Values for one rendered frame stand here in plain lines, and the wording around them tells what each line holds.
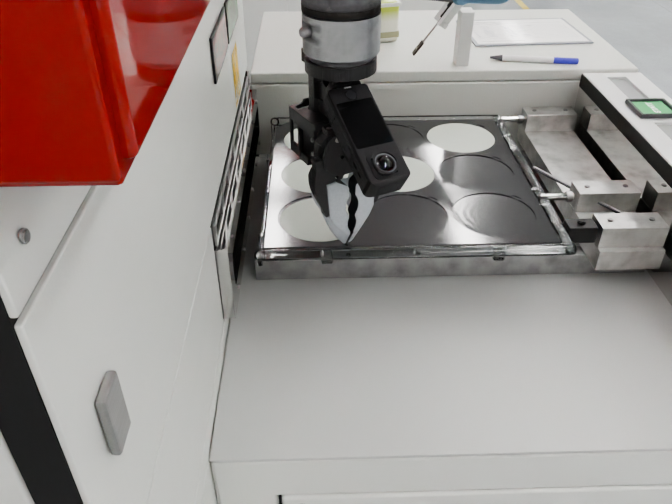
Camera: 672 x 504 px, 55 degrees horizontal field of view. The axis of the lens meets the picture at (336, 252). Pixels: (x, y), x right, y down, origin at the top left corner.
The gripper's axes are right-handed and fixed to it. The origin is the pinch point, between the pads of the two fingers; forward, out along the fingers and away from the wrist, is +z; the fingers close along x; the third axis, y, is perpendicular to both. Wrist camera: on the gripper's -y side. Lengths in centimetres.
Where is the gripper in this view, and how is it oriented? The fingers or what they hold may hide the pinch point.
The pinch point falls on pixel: (349, 235)
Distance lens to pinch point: 73.0
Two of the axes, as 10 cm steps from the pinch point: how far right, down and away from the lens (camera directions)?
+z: 0.0, 8.1, 5.8
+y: -4.9, -5.1, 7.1
